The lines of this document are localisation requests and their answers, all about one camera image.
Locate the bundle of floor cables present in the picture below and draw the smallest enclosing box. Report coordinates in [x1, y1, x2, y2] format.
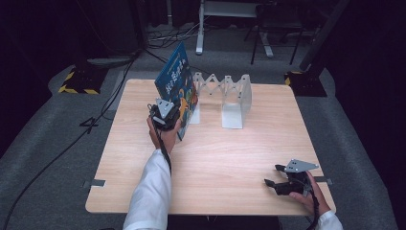
[147, 18, 207, 50]

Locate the blue illustrated children's book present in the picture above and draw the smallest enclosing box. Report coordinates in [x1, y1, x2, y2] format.
[154, 40, 199, 142]

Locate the person's dark clothing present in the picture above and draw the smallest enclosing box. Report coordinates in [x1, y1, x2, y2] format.
[166, 214, 282, 230]

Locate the black metal chair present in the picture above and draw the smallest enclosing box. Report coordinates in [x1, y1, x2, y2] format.
[243, 2, 305, 66]

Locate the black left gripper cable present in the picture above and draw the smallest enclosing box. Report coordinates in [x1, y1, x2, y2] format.
[147, 103, 173, 176]

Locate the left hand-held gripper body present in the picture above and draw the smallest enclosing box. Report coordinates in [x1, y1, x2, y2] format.
[148, 98, 180, 131]

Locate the white metal desk frame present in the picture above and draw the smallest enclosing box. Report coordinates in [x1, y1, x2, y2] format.
[195, 0, 276, 59]

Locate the person's right hand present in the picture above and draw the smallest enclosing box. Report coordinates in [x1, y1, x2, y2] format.
[287, 172, 332, 216]

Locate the long black floor cable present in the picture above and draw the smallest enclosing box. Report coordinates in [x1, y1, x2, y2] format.
[0, 52, 140, 230]

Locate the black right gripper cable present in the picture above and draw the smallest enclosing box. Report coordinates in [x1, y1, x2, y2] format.
[298, 177, 321, 230]

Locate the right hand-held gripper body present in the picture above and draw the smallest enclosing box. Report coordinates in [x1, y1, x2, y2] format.
[275, 158, 320, 196]

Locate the grey tape strip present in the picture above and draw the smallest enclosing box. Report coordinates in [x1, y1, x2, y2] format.
[314, 175, 334, 187]
[82, 179, 107, 189]

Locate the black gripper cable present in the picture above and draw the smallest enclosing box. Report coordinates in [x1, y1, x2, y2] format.
[147, 103, 173, 176]
[298, 177, 321, 230]

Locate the black slanted pole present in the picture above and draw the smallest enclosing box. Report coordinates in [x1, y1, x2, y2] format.
[299, 0, 352, 72]

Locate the black yellow striped stand base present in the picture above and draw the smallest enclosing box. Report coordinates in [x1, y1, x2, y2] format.
[57, 66, 108, 96]
[284, 70, 328, 98]

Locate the white extendable book rack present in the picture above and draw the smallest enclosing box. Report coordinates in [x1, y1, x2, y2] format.
[188, 72, 253, 130]

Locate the person's left hand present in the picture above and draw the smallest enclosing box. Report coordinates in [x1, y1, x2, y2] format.
[146, 116, 183, 155]

